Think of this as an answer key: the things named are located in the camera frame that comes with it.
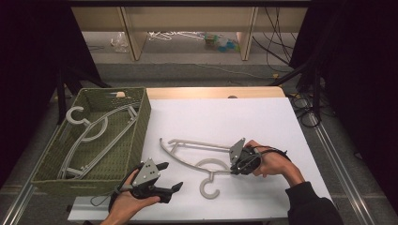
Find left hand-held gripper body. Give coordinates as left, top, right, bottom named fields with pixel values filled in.
left=129, top=157, right=174, bottom=204

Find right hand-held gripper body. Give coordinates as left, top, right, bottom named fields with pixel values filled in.
left=228, top=137, right=263, bottom=175

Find grey plastic clothes hanger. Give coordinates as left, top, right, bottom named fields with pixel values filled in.
left=57, top=104, right=141, bottom=181
left=159, top=137, right=249, bottom=201

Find green woven basket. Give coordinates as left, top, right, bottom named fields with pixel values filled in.
left=30, top=86, right=152, bottom=192

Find person's right hand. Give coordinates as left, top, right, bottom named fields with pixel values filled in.
left=245, top=139, right=297, bottom=181

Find person's left hand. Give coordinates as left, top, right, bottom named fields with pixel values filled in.
left=107, top=170, right=161, bottom=220

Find white table mat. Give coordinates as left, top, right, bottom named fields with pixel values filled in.
left=67, top=97, right=333, bottom=223

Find light wooden table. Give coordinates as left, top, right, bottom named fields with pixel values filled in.
left=145, top=86, right=286, bottom=100

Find black metal stand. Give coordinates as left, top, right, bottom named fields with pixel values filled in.
left=268, top=58, right=324, bottom=124
left=55, top=64, right=113, bottom=126

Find pile of colourful toys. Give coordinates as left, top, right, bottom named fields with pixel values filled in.
left=203, top=33, right=241, bottom=53

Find clear plastic bag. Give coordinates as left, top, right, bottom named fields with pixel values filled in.
left=109, top=31, right=130, bottom=53

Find dark curtain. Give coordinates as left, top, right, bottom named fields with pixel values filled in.
left=0, top=0, right=103, bottom=188
left=288, top=0, right=398, bottom=205

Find beige wooden desk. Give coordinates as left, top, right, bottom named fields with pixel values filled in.
left=71, top=6, right=310, bottom=62

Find left hand-held gripper cable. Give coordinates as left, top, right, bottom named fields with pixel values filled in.
left=90, top=184, right=127, bottom=207

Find hand-held gripper cable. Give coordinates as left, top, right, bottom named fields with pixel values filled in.
left=90, top=184, right=127, bottom=207
left=250, top=144, right=293, bottom=164

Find right hand-held gripper cable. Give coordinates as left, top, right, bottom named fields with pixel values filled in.
left=250, top=144, right=293, bottom=164

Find coiled black cable bundle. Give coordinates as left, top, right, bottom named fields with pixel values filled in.
left=288, top=91, right=330, bottom=129

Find thin pale floor cable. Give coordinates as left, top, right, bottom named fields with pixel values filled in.
left=196, top=63, right=280, bottom=81

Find silver metal rail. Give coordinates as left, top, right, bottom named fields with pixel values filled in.
left=307, top=112, right=377, bottom=225
left=0, top=125, right=61, bottom=225

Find hanging black cables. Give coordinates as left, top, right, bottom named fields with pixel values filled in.
left=251, top=6, right=299, bottom=68

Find white wire hangers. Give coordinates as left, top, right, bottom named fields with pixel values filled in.
left=146, top=30, right=207, bottom=42

